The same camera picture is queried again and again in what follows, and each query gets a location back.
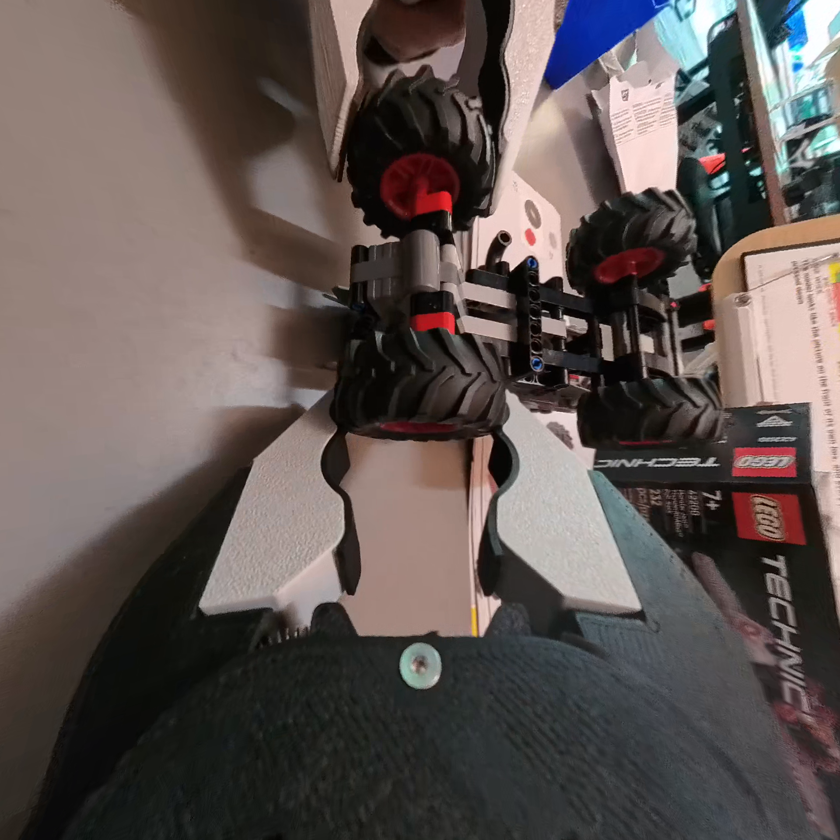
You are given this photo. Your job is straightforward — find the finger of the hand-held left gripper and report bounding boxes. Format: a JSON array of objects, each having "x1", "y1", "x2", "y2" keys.
[
  {"x1": 307, "y1": 0, "x2": 388, "y2": 183},
  {"x1": 474, "y1": 0, "x2": 571, "y2": 214}
]

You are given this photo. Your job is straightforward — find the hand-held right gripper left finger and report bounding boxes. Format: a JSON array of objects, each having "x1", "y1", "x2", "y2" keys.
[{"x1": 199, "y1": 397, "x2": 363, "y2": 634}]

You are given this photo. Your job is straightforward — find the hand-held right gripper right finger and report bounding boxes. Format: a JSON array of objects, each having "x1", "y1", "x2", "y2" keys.
[{"x1": 476, "y1": 407, "x2": 643, "y2": 634}]

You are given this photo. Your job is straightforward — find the toy brick monster truck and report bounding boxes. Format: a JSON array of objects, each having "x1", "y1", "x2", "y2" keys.
[{"x1": 328, "y1": 66, "x2": 729, "y2": 448}]

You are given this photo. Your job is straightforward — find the grey desk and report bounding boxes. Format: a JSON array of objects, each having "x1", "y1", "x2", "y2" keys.
[{"x1": 0, "y1": 0, "x2": 657, "y2": 828}]

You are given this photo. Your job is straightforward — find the person's left hand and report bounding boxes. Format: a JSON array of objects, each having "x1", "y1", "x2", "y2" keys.
[{"x1": 360, "y1": 0, "x2": 468, "y2": 59}]

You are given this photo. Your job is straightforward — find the blue bin with marker tag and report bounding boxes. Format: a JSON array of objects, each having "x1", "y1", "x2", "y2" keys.
[{"x1": 543, "y1": 0, "x2": 667, "y2": 91}]

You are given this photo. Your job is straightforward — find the folded white paper leaflet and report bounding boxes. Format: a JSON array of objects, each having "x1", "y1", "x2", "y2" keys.
[{"x1": 586, "y1": 31, "x2": 681, "y2": 198}]

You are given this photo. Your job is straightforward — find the open instruction booklet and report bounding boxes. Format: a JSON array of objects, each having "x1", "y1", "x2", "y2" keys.
[{"x1": 467, "y1": 172, "x2": 595, "y2": 639}]

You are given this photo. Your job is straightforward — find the black toy set box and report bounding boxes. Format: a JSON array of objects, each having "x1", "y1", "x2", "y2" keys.
[{"x1": 592, "y1": 402, "x2": 840, "y2": 840}]

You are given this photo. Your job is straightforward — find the black office chair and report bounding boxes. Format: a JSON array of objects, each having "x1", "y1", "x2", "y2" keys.
[{"x1": 676, "y1": 154, "x2": 726, "y2": 280}]

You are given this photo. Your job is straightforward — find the white board stand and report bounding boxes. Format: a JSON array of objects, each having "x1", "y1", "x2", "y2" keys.
[{"x1": 715, "y1": 292, "x2": 765, "y2": 406}]

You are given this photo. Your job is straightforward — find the printed brick instruction sheet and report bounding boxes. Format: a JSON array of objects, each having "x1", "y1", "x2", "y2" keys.
[{"x1": 743, "y1": 239, "x2": 840, "y2": 565}]

